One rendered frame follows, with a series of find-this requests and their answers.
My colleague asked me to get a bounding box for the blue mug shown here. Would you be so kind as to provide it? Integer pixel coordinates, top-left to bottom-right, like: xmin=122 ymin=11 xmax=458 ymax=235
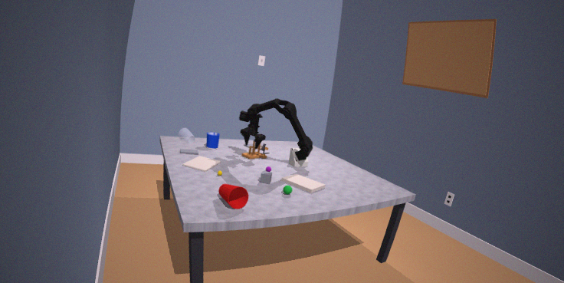
xmin=206 ymin=133 xmax=219 ymax=150

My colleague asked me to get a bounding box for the pale pink flat block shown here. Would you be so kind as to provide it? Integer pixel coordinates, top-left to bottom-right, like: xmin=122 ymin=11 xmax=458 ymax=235
xmin=282 ymin=174 xmax=325 ymax=193

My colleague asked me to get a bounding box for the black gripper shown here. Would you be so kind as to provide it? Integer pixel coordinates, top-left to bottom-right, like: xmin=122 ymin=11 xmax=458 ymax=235
xmin=241 ymin=123 xmax=266 ymax=149

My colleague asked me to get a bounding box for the red cup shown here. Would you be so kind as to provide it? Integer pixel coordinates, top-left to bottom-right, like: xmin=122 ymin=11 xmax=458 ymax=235
xmin=219 ymin=184 xmax=248 ymax=209

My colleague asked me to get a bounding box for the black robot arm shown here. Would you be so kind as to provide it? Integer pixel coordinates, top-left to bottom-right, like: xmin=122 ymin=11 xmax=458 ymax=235
xmin=239 ymin=98 xmax=313 ymax=160

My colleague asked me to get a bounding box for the green ball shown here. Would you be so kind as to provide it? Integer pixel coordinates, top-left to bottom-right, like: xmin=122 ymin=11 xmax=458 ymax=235
xmin=283 ymin=186 xmax=293 ymax=194

